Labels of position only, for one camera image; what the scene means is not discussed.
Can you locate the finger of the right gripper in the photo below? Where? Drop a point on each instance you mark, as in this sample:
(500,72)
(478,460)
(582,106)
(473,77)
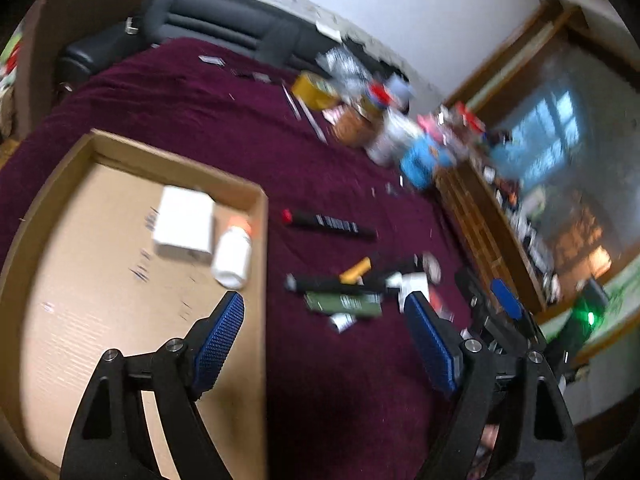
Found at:
(506,298)

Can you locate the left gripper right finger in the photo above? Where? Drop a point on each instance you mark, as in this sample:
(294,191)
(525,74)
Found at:
(536,438)

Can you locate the white plug charger cube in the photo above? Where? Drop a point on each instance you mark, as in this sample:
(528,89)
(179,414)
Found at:
(406,284)

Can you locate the green tube pen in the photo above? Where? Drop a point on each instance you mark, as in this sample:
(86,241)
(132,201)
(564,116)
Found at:
(365,306)

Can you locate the yellow black pen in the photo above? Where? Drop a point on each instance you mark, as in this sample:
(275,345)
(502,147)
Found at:
(354,274)

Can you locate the white tube box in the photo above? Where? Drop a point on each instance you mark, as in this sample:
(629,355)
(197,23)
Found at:
(342,321)

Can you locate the black marker grey cap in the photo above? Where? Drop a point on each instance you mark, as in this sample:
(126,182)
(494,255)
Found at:
(302,285)

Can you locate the white pill bottle orange cap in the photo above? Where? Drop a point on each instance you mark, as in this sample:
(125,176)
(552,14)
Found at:
(232,255)

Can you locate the white power bank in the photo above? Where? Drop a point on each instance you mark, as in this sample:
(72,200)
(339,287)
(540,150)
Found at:
(183,228)

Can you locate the black marker red ends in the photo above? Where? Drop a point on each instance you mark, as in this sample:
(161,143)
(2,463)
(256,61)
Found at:
(322,223)

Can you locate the person right hand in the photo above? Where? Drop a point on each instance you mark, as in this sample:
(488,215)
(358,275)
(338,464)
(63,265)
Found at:
(483,452)

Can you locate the wooden cabinet counter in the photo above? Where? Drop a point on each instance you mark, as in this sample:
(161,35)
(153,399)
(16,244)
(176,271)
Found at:
(485,232)

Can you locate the black tape roll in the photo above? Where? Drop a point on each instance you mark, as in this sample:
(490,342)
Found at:
(431,268)

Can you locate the blue label clear jar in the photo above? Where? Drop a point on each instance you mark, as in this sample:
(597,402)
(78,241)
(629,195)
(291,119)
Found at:
(422,161)

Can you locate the maroon velvet tablecloth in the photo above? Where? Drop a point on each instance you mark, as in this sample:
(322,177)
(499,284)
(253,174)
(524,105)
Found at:
(355,405)

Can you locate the white plastic tub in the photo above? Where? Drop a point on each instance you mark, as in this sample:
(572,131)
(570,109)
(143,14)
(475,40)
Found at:
(397,134)

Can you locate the brown label jar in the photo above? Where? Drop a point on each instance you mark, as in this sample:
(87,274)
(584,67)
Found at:
(355,127)

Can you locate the yellow tape roll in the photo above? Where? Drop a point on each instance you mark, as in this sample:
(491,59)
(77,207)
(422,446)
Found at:
(315,91)

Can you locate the black leather sofa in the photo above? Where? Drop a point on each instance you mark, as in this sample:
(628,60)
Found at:
(248,27)

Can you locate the brown chair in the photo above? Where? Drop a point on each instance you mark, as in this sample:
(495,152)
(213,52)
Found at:
(48,27)

